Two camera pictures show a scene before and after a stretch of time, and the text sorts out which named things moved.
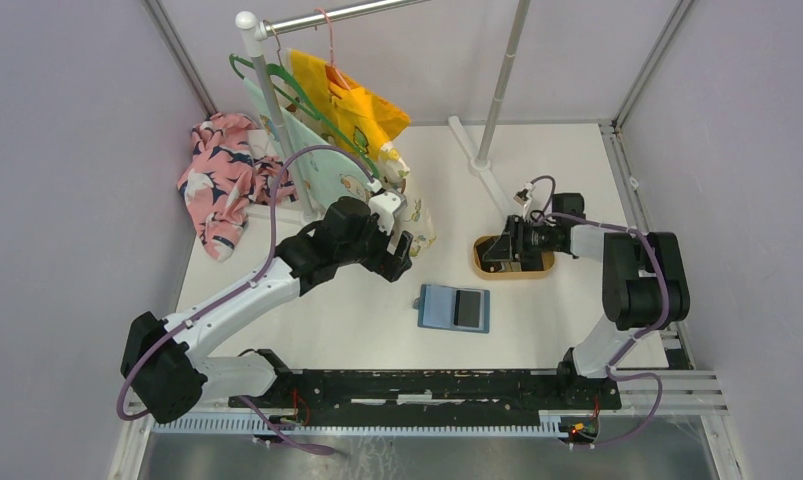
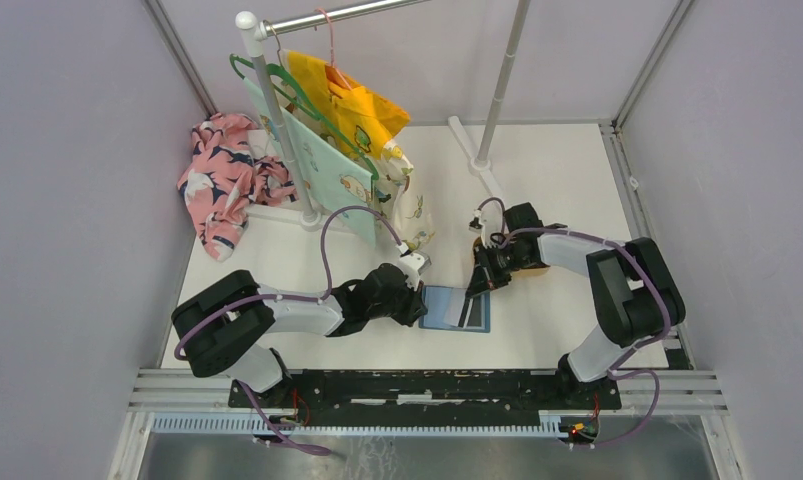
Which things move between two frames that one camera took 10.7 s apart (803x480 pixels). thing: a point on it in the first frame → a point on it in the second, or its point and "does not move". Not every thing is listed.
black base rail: x=398 y=391 does not move
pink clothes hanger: x=331 y=46 does not move
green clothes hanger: x=312 y=113 does not move
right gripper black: x=512 y=241 → x=484 y=277
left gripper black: x=389 y=265 → x=414 y=310
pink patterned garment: x=224 y=178 does not move
